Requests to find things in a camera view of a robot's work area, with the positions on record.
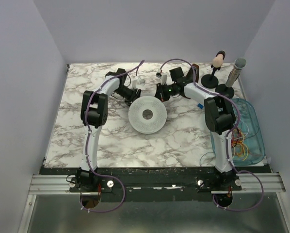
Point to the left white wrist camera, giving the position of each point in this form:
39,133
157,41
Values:
137,83

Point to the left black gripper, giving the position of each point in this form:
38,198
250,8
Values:
134,96

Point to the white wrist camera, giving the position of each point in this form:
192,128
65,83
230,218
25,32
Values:
137,83
162,76

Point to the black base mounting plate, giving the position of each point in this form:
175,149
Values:
154,184

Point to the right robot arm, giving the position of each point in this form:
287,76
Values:
221,117

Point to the white perforated cable spool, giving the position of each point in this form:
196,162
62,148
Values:
147,115

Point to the teal transparent plastic basin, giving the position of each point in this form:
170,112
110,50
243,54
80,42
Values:
247,147

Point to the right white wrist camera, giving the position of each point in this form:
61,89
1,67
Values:
162,76

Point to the blue and white small box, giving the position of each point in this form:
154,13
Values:
200,106

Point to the silver microphone on stand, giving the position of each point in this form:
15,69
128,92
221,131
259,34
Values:
226,88

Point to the pink microphone on stand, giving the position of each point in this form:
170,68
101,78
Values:
210,81

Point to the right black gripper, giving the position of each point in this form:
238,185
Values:
160,92

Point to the brown wooden metronome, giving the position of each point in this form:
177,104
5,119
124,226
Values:
193,73

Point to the aluminium rail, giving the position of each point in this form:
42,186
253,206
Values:
57,184

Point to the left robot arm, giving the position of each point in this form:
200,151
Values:
94,114

